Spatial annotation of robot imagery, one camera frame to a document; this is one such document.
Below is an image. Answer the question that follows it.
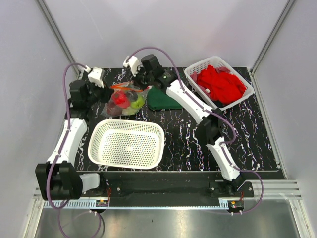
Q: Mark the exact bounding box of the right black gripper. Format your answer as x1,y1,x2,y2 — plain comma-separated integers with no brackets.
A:
129,65,153,92

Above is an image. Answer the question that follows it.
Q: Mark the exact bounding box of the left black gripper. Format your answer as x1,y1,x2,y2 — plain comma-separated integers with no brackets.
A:
85,80,114,107

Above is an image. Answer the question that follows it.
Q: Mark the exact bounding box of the clear zip top bag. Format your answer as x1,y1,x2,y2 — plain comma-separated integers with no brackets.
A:
101,81,152,118

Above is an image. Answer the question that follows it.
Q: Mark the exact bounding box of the green fake apple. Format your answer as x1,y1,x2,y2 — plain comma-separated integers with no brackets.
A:
130,95,145,109

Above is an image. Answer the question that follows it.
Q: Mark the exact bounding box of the red fake pepper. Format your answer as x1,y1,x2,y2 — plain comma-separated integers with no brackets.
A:
111,91,130,109

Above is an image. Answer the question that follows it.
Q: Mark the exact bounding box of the dark red fake apple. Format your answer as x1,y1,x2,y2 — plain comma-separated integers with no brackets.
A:
106,103,122,117

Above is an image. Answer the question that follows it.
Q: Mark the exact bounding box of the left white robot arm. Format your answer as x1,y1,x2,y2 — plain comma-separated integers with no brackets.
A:
35,79,113,202

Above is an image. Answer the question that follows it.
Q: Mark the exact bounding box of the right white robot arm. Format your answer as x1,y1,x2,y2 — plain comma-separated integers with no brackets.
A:
126,54,246,197

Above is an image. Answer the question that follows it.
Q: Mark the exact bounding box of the green folded cloth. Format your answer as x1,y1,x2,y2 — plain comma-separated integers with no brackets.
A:
147,87,183,111

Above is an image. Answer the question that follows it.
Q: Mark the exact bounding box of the pink cloth in basket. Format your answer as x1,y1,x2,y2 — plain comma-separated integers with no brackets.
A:
191,72,210,94

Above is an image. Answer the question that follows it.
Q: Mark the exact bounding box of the white perforated empty basket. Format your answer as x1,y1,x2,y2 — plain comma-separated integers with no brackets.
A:
88,119,165,170

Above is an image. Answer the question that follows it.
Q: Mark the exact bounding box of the white basket with clothes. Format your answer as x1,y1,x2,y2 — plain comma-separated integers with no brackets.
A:
184,56,254,111

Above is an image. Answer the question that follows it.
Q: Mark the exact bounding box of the red garment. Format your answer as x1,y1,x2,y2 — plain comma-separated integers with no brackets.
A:
196,65,247,106

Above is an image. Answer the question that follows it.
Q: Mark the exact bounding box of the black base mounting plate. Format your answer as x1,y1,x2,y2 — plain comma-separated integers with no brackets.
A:
83,171,254,208

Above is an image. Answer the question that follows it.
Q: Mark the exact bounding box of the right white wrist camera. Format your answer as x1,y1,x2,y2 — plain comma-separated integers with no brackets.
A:
123,56,143,77

